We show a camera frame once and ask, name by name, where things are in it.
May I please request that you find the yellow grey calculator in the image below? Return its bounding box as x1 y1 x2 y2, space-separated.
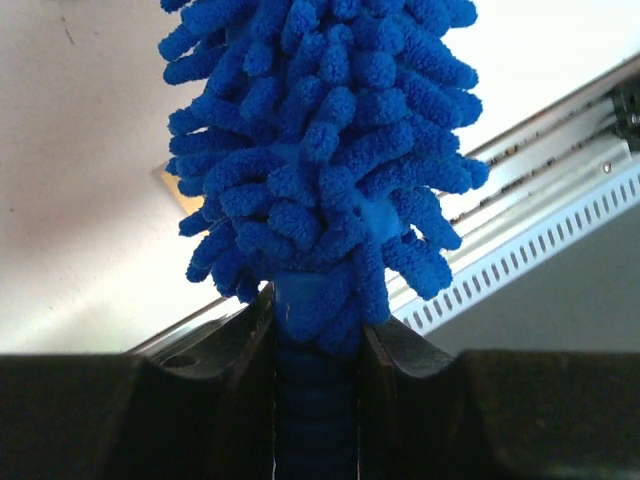
153 165 204 215

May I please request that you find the blue microfiber duster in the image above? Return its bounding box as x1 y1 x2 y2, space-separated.
158 1 489 479

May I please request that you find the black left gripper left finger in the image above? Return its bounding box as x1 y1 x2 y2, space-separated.
1 287 274 479

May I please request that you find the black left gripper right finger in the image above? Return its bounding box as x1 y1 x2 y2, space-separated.
359 320 639 479

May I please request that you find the black aluminium rail base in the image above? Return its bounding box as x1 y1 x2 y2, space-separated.
129 54 640 356

